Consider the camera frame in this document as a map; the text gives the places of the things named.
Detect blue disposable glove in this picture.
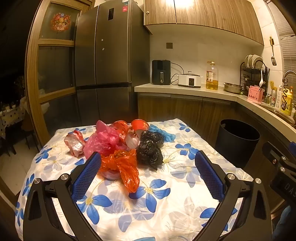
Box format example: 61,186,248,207
149,124,176,142

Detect person's blue clothing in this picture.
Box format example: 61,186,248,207
272,206,296,241

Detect wooden lower cabinets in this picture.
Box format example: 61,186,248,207
137,93,296,220

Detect clear red snack wrapper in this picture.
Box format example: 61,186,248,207
64,130,87,158

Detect steel basin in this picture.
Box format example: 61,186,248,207
223,82,243,93

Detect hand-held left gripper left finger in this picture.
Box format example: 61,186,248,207
23,151,103,241

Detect pink utensil holder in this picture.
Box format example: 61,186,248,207
247,85,266,103

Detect wooden upper cabinets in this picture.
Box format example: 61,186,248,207
143,0,264,45

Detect black dish rack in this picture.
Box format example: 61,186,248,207
239,54,270,95

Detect dark steel refrigerator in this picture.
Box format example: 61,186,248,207
74,0,151,127

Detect black trash bin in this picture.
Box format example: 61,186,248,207
215,119,260,169

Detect blue floral tablecloth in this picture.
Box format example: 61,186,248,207
14,118,255,241

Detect white rice cooker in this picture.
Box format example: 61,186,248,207
178,71,203,88

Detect white squeeze bottle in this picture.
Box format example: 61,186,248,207
275,85,284,109

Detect hanging metal spatula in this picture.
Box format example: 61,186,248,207
269,37,277,66

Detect black air fryer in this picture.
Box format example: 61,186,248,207
152,60,171,85

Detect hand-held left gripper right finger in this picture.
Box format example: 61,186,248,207
193,150,273,241

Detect steel faucet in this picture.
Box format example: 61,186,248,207
282,71,296,98

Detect wooden framed glass door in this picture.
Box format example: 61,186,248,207
25,0,95,149

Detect window blinds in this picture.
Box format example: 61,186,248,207
274,14,296,77

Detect red paper cup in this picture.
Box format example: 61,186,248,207
110,120,132,142
131,119,150,139

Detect cooking oil bottle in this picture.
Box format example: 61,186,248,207
206,61,219,90

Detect dotted cloth dining table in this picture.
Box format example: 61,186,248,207
0,96,27,139

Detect wooden cabinets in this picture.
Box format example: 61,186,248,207
143,0,264,45
137,93,296,220

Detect orange plastic bag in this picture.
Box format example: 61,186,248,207
99,149,140,193

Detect light stone countertop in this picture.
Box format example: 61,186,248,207
134,83,296,149

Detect pink plastic bag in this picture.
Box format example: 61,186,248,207
83,120,130,160

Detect yellow dish soap bottle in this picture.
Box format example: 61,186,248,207
280,86,294,116

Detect black power cable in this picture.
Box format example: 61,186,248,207
170,62,185,85

